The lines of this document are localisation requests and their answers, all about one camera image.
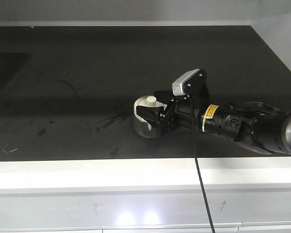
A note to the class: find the glass jar with white lid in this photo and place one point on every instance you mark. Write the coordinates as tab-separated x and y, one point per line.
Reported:
144	110

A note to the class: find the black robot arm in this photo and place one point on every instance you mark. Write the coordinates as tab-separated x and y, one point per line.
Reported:
255	126

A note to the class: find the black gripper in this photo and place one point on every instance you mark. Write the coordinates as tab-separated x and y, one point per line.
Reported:
194	113

